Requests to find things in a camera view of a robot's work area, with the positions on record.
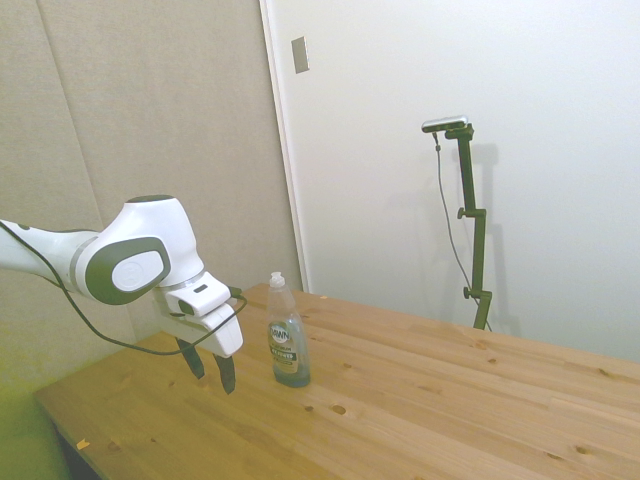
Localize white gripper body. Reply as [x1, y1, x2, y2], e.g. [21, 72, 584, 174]
[152, 287, 245, 359]

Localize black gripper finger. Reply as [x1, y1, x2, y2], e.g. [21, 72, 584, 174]
[174, 336, 207, 381]
[213, 351, 238, 396]

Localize clear dish soap bottle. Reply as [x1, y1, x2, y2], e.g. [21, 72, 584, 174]
[265, 271, 312, 389]

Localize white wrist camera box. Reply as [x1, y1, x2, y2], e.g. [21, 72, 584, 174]
[165, 277, 234, 318]

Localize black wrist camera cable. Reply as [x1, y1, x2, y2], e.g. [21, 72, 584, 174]
[0, 219, 248, 357]

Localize white door frame trim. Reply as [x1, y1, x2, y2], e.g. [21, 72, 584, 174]
[258, 0, 312, 295]

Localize dark green camera stand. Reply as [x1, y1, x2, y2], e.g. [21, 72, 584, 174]
[444, 123, 494, 331]

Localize grey wall switch plate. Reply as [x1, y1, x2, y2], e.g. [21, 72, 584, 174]
[290, 35, 311, 75]

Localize grey exterior camera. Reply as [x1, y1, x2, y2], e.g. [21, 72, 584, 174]
[421, 115, 471, 134]

